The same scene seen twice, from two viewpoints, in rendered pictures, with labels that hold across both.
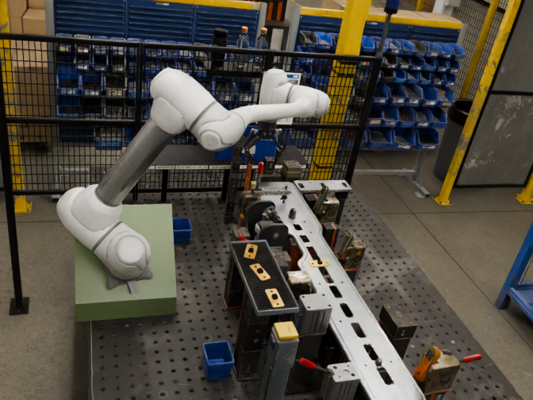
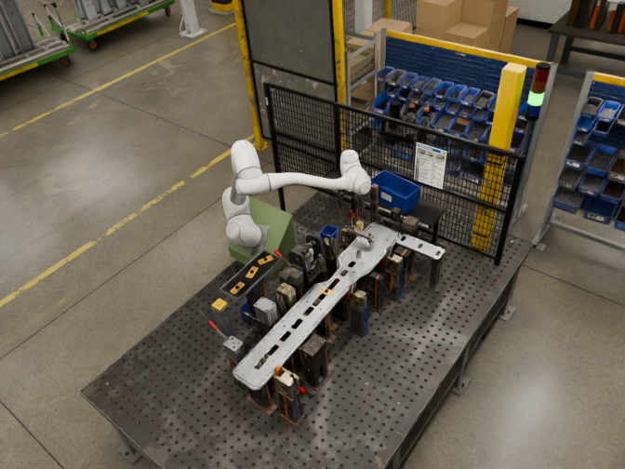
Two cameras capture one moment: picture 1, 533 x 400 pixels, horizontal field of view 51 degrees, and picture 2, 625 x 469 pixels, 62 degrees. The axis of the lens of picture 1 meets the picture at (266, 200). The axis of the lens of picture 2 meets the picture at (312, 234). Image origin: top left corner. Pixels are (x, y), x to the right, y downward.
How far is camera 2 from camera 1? 2.36 m
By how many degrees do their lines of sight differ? 50
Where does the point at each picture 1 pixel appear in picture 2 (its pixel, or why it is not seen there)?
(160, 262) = (271, 246)
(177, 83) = (235, 151)
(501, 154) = not seen: outside the picture
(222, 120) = (246, 179)
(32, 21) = (450, 35)
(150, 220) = (277, 219)
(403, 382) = (262, 372)
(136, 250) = (233, 232)
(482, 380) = (377, 435)
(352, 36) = (497, 131)
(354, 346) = (269, 341)
